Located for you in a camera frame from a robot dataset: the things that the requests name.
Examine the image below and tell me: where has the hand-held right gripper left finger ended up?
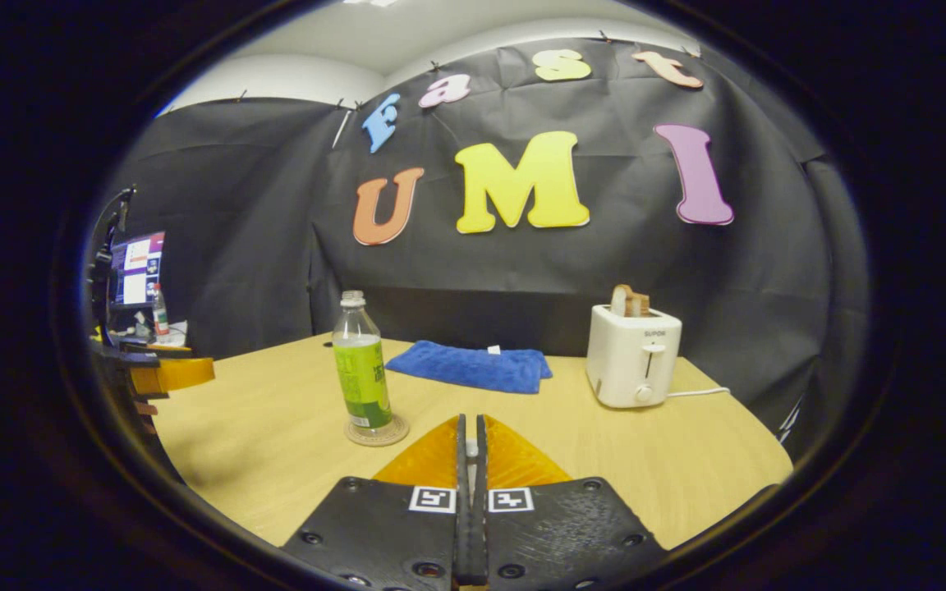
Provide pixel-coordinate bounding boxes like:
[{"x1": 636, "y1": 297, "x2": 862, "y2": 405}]
[{"x1": 280, "y1": 413, "x2": 474, "y2": 591}]

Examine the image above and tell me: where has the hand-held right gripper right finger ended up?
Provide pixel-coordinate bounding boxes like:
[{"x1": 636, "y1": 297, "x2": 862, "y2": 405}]
[{"x1": 473, "y1": 415, "x2": 669, "y2": 591}]

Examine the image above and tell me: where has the round wooden coaster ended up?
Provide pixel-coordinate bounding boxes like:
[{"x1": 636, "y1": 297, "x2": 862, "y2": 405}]
[{"x1": 345, "y1": 413, "x2": 410, "y2": 447}]

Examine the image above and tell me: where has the green label water bottle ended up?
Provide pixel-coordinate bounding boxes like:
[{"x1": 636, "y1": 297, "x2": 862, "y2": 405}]
[{"x1": 332, "y1": 290, "x2": 394, "y2": 432}]

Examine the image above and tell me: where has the white side table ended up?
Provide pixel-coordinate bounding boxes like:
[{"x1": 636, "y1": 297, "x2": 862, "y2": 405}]
[{"x1": 112, "y1": 320, "x2": 191, "y2": 350}]

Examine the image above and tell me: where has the computer monitor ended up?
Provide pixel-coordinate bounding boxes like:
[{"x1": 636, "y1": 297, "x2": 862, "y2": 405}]
[{"x1": 110, "y1": 231, "x2": 167, "y2": 309}]

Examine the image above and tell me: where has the white toaster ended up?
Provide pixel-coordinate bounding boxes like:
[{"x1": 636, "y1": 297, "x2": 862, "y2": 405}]
[{"x1": 586, "y1": 304, "x2": 683, "y2": 409}]

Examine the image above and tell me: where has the blue towel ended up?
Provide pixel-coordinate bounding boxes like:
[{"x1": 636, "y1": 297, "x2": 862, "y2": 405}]
[{"x1": 385, "y1": 340, "x2": 553, "y2": 395}]

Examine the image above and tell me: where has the toast slice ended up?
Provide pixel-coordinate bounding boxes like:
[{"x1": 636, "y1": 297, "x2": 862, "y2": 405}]
[{"x1": 611, "y1": 284, "x2": 652, "y2": 318}]

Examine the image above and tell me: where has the black metal tripod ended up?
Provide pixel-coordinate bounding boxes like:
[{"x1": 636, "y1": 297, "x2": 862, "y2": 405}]
[{"x1": 777, "y1": 394, "x2": 802, "y2": 446}]

